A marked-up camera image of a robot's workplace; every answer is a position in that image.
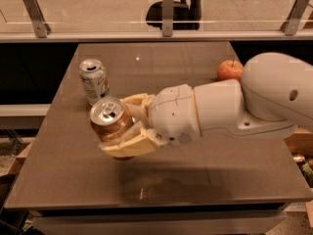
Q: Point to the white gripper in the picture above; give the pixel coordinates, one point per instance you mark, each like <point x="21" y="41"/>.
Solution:
<point x="172" y="113"/>

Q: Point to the orange soda can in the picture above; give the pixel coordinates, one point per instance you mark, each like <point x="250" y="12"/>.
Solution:
<point x="110" y="119"/>

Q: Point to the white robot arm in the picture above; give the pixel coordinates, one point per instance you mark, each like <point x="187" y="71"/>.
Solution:
<point x="273" y="97"/>

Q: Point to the white green soda can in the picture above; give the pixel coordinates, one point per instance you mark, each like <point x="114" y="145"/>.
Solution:
<point x="94" y="79"/>

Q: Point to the red orange apple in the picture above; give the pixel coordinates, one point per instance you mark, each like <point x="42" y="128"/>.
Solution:
<point x="230" y="69"/>

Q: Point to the black office chair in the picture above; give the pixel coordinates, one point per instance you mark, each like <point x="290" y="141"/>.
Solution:
<point x="187" y="14"/>

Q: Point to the glass railing panel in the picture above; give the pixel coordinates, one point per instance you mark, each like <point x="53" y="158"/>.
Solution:
<point x="70" y="16"/>

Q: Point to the middle metal glass bracket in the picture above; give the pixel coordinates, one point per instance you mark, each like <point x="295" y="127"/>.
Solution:
<point x="167" y="17"/>

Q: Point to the metal glass bracket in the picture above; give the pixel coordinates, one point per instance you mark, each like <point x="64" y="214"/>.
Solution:
<point x="167" y="17"/>
<point x="40" y="26"/>
<point x="291" y="24"/>

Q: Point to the left metal glass bracket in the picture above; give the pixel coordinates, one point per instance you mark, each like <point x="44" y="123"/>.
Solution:
<point x="40" y="26"/>

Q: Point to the right metal glass bracket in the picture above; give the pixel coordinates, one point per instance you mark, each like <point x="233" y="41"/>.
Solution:
<point x="291" y="24"/>

